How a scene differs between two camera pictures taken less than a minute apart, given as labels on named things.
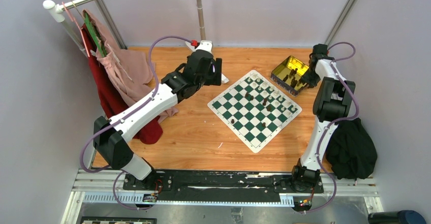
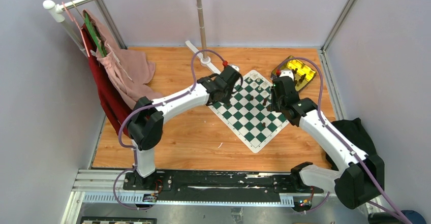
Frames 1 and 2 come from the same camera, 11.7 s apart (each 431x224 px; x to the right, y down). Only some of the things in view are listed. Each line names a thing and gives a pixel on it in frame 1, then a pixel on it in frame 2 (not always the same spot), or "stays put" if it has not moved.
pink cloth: x=132 y=70 stays put
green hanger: x=95 y=34 stays put
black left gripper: x=215 y=76 to x=226 y=99
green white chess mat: x=254 y=109 stays put
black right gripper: x=306 y=78 to x=274 y=106
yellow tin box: x=288 y=75 stays put
